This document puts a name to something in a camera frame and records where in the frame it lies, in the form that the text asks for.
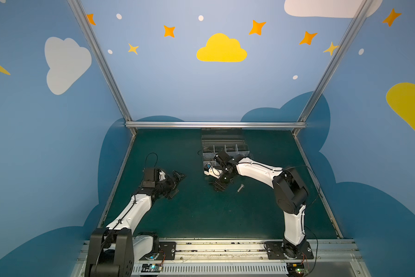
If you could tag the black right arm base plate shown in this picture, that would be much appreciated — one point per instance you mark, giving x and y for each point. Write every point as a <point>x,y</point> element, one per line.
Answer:
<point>281,250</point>

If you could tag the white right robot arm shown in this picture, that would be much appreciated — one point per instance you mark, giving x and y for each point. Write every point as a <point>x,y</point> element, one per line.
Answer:
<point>289,189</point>

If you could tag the aluminium frame post left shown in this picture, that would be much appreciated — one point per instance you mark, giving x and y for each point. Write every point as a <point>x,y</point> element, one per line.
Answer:
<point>81,17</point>

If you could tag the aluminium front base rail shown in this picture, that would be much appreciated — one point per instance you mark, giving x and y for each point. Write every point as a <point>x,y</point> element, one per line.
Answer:
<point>233,257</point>

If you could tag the clear plastic organizer box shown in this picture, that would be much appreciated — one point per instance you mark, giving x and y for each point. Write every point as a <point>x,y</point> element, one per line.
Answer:
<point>215,140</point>

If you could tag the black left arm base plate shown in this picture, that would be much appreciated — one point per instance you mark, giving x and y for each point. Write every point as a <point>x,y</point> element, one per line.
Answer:
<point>162,251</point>

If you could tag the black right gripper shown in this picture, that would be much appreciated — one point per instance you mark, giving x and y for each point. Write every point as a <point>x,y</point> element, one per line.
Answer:
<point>219,178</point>

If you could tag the aluminium frame rail back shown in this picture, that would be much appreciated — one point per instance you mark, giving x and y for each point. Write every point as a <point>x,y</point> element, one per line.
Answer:
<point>218,125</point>

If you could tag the aluminium frame post right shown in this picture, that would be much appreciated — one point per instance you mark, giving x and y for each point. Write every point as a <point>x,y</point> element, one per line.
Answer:
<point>345,43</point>

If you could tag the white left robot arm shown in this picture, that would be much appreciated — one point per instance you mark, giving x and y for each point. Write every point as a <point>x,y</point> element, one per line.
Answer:
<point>113,250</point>

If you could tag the aluminium frame post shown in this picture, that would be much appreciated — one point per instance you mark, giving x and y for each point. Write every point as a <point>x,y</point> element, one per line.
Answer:
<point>345,43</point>
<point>81,17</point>

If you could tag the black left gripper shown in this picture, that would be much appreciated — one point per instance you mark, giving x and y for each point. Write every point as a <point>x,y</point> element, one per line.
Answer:
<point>172,183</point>

